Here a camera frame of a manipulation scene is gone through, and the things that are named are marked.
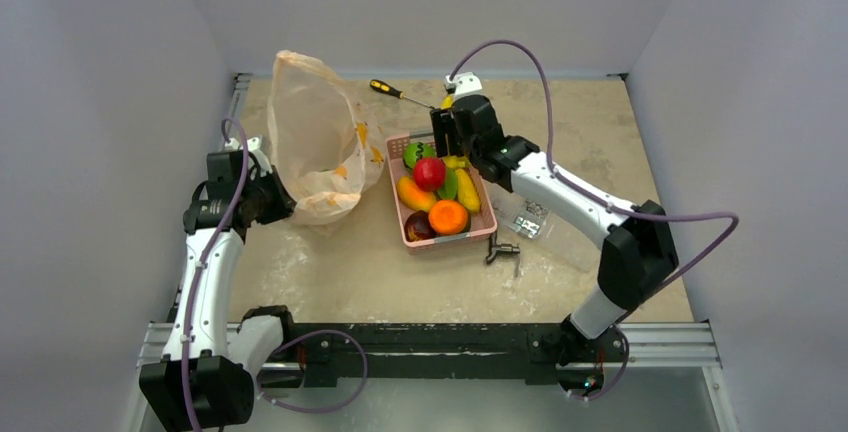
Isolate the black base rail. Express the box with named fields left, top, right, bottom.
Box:
left=258, top=323, right=627, bottom=391

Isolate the orange fake orange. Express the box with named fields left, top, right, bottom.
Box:
left=428, top=200, right=470, bottom=235

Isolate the green fake starfruit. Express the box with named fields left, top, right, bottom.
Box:
left=436, top=168, right=459, bottom=200

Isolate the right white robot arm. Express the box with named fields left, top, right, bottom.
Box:
left=430, top=94, right=679, bottom=359

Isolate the red fake tomato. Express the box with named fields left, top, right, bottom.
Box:
left=413, top=157, right=446, bottom=192

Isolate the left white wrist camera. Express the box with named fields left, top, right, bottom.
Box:
left=246, top=135, right=273, bottom=180

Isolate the clear plastic screw box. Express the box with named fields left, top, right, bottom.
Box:
left=493, top=180, right=607, bottom=271

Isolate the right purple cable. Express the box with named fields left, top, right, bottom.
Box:
left=447, top=39, right=740, bottom=404

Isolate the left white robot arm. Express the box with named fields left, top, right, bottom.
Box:
left=139, top=143, right=298, bottom=431

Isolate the purple cable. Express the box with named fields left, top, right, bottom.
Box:
left=447, top=39, right=740, bottom=404
left=178, top=117, right=368, bottom=432

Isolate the black metal clamp tool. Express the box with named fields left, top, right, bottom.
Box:
left=484, top=232, right=521, bottom=278

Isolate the yellow black screwdriver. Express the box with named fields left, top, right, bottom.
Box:
left=369, top=79, right=433, bottom=110

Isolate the yellow fake banana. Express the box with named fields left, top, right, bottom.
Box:
left=440, top=94, right=465, bottom=158

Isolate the green striped fake watermelon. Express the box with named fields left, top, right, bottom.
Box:
left=402, top=142, right=437, bottom=171

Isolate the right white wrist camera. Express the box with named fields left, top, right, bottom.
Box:
left=444, top=72, right=483, bottom=101

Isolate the pink plastic basket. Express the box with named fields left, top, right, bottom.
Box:
left=386, top=133, right=497, bottom=254

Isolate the orange yellow fake mango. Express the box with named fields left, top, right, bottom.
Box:
left=395, top=176, right=438, bottom=212

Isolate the dark brown fake fruit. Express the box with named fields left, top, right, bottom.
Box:
left=403, top=211, right=437, bottom=242

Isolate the translucent orange plastic bag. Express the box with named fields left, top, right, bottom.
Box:
left=266, top=50, right=388, bottom=235

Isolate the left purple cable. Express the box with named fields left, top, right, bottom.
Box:
left=178, top=117, right=368, bottom=432

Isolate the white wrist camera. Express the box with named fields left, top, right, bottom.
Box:
left=444, top=72, right=483, bottom=101
left=246, top=135, right=273, bottom=180

